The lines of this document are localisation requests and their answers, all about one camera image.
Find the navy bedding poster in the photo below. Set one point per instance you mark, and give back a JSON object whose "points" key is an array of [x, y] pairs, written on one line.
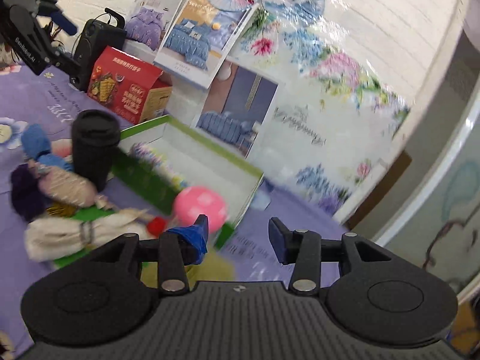
{"points": [[239, 103]]}

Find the black coffee cup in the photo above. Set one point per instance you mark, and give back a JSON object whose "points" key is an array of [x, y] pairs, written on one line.
{"points": [[95, 136]]}

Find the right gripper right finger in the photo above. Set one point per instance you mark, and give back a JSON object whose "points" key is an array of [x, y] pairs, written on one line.
{"points": [[306, 251]]}

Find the blue round paper fan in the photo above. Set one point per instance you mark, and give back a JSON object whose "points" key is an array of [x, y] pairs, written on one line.
{"points": [[301, 13]]}

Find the red small soft ball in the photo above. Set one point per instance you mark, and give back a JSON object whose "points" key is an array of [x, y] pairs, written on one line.
{"points": [[156, 226]]}

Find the beige knitted soft item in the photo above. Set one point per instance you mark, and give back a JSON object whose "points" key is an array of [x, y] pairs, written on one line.
{"points": [[67, 187]]}

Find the red food box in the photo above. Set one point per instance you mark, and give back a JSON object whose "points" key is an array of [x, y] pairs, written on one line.
{"points": [[133, 89]]}

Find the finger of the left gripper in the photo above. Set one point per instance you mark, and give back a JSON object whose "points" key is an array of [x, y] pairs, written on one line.
{"points": [[51, 10]]}

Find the purple bedding poster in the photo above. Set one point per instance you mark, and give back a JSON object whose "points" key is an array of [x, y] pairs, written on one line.
{"points": [[149, 20]]}

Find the floral bedding package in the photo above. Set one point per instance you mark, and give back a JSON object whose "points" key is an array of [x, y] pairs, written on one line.
{"points": [[332, 120]]}

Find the black speaker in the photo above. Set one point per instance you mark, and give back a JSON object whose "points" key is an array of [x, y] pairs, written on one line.
{"points": [[107, 30]]}

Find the blue bedding poster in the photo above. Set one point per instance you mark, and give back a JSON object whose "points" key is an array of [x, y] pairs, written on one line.
{"points": [[199, 40]]}

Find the blue fluffy towel roll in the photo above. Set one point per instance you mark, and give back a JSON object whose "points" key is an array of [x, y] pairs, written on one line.
{"points": [[37, 146]]}

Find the purple floral tablecloth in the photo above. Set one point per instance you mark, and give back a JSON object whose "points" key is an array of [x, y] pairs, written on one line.
{"points": [[49, 100]]}

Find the glass jar pink lid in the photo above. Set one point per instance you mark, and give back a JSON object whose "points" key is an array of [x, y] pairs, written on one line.
{"points": [[194, 201]]}

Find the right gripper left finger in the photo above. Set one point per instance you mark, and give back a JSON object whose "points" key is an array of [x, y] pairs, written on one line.
{"points": [[173, 250]]}

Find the white cloth bundle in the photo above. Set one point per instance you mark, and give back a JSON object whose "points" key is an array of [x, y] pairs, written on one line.
{"points": [[35, 239]]}

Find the green cardboard box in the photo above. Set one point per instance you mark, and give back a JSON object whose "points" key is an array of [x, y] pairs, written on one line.
{"points": [[191, 154]]}

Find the dark purple fluffy item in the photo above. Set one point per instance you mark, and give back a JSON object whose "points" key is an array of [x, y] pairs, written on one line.
{"points": [[25, 196]]}

